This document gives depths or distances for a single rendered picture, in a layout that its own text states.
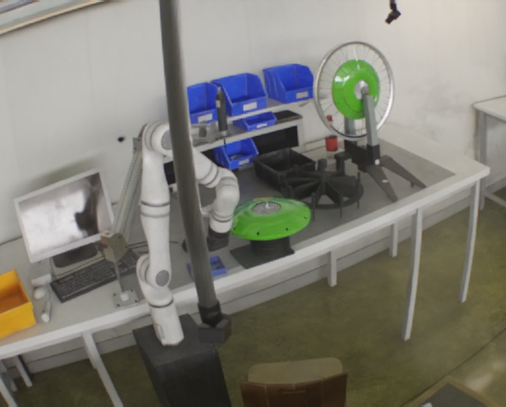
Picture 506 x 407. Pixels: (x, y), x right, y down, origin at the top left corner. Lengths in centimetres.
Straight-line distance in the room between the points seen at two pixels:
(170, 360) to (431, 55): 282
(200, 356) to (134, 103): 139
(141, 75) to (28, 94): 65
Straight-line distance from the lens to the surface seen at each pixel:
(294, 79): 317
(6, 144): 272
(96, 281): 223
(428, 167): 297
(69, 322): 206
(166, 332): 190
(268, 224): 210
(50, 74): 268
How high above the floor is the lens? 206
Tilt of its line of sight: 26 degrees down
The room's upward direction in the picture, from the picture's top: 6 degrees counter-clockwise
